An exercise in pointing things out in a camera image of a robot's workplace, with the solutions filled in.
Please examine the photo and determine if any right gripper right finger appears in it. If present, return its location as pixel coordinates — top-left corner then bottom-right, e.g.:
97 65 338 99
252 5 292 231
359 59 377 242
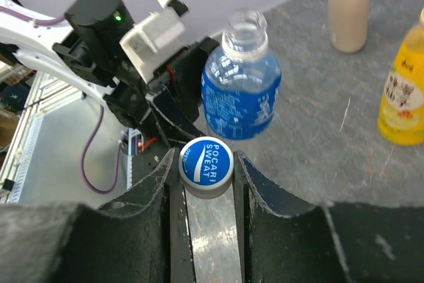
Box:
233 151 423 282

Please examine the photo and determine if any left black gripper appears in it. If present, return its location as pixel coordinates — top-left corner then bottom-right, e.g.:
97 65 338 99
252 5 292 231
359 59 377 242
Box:
145 36 219 148

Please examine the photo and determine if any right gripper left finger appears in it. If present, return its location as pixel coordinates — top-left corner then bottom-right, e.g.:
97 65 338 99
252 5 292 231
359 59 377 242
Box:
1 148 195 282

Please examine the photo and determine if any white blue pocari cap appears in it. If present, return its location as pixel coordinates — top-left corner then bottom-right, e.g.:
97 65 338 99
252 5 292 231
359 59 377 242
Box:
178 137 235 199

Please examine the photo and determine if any crushed clear water bottle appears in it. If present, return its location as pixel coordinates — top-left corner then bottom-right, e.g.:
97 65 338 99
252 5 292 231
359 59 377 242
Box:
201 9 282 141

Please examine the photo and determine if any yellow juice bottle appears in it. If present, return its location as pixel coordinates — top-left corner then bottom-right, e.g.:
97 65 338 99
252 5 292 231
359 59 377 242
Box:
377 14 423 146

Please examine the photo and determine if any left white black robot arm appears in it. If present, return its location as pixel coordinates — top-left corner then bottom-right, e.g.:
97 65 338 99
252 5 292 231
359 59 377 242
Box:
1 0 219 148

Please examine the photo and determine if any beige pump soap bottle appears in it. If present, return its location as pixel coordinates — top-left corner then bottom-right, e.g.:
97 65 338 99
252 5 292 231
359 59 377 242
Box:
327 0 370 54

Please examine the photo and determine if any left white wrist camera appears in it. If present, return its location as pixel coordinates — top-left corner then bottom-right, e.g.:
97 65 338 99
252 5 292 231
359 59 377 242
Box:
119 0 188 83

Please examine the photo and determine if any white cable duct rail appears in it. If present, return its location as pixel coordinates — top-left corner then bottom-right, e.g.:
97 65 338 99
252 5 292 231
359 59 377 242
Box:
1 109 42 204

